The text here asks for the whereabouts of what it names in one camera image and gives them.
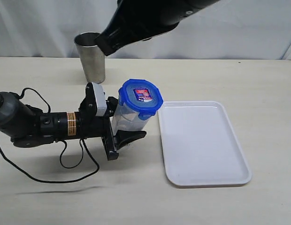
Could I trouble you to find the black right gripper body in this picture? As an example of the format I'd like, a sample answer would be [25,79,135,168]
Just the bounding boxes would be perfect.
[105,0,217,43]

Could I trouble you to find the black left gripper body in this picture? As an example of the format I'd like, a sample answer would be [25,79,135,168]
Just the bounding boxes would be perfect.
[79,82,119,161]

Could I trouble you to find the clear plastic container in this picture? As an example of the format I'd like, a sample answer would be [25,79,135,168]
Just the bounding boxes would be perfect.
[111,94,156,134]

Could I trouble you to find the stainless steel cup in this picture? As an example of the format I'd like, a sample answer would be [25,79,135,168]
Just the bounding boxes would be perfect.
[74,32,106,84]

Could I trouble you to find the blue container lid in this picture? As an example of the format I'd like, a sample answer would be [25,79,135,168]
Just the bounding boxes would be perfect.
[118,79,163,113]

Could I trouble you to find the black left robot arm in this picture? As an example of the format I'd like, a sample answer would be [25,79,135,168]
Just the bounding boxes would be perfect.
[0,82,146,160]

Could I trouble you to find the white plastic tray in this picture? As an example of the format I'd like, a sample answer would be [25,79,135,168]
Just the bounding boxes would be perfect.
[158,100,252,188]

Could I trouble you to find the white backdrop curtain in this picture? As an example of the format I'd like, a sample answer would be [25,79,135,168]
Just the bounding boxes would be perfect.
[0,0,291,60]

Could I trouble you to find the black cable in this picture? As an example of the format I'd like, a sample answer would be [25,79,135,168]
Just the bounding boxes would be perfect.
[0,88,100,184]

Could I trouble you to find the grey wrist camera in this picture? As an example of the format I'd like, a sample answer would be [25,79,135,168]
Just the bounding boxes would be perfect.
[92,82,107,117]

